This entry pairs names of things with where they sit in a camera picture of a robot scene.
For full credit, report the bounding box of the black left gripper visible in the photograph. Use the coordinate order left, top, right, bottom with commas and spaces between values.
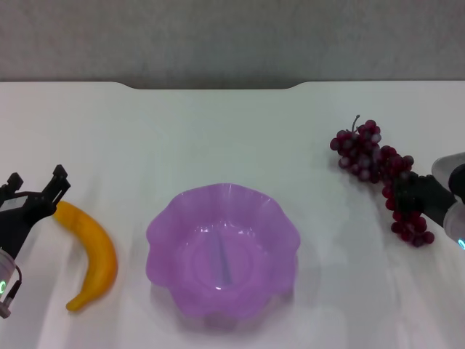
0, 164, 72, 260

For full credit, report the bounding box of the dark red grape bunch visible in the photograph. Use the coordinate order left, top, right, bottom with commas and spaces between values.
329, 114, 435, 248

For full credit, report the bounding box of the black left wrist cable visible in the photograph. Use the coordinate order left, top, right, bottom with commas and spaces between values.
2, 264, 24, 320

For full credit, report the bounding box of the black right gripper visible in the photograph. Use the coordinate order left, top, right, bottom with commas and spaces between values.
394, 172, 458, 227

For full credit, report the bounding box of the yellow banana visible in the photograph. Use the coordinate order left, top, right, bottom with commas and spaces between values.
52, 200, 119, 312

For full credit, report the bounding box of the purple wavy plastic plate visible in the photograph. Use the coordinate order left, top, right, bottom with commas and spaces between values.
145, 182, 302, 322

